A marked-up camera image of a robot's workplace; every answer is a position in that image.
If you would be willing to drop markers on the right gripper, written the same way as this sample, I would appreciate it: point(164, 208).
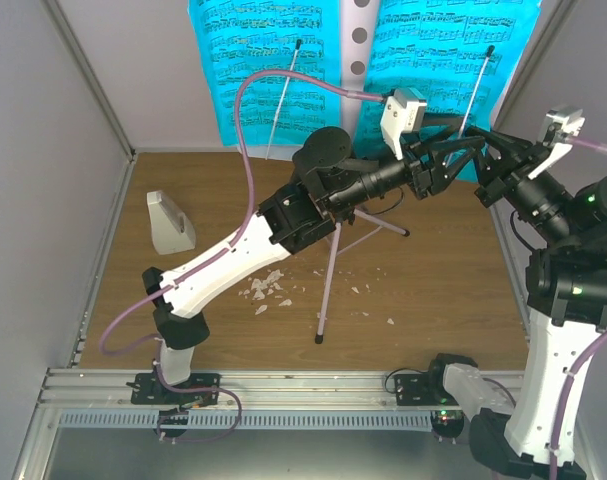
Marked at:
point(491, 170)

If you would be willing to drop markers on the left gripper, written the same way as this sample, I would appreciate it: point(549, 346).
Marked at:
point(435, 176)

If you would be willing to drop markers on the pink music stand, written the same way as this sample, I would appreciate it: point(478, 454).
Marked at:
point(353, 70)

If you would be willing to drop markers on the white metronome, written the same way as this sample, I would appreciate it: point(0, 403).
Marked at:
point(171, 231)

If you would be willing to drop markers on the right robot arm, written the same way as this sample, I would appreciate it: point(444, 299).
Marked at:
point(566, 283)

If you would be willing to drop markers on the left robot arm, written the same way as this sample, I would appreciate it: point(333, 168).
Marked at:
point(327, 184)

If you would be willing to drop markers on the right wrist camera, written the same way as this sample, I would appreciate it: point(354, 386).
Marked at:
point(560, 124)

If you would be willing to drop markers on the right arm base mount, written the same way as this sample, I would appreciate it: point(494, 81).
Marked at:
point(417, 388)

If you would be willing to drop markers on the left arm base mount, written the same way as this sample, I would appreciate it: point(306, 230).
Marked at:
point(197, 391)

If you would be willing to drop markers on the grey slotted cable duct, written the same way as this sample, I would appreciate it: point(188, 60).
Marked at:
point(261, 420)

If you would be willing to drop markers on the aluminium rail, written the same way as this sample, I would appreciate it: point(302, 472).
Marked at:
point(257, 390)

